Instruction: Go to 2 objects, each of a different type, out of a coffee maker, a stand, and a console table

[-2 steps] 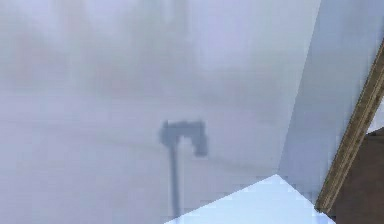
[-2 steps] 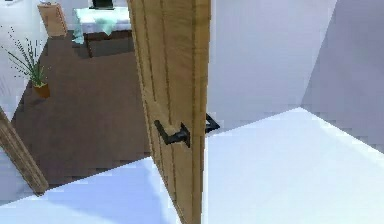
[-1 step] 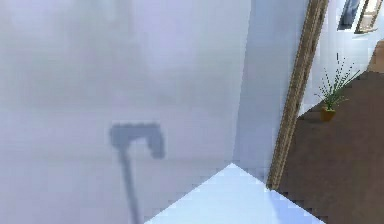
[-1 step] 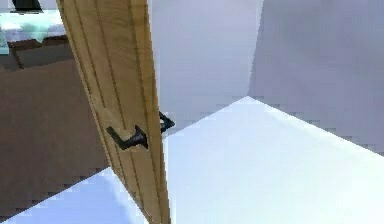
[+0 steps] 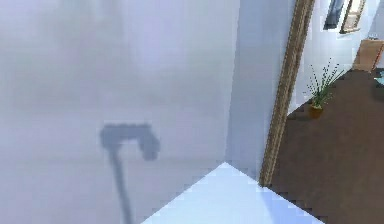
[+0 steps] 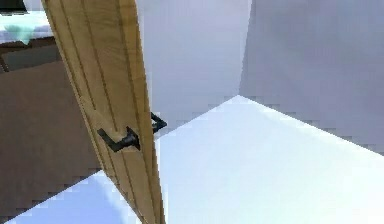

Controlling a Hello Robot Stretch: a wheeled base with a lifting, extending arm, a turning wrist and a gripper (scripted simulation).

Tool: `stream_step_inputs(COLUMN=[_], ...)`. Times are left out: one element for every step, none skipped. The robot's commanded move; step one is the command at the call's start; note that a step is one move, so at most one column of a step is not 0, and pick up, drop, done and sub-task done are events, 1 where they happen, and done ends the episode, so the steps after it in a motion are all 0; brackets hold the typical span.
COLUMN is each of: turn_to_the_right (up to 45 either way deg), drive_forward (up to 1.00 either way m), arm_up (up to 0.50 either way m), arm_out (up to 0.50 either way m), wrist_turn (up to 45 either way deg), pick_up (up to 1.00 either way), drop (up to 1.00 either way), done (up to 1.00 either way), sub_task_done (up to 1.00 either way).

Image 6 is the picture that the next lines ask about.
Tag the white bed with brown frame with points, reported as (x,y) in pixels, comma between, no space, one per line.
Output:
(23,40)

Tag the pale green cloth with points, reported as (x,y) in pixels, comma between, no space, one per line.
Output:
(20,32)

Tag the light wooden room door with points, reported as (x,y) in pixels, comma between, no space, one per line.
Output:
(100,66)

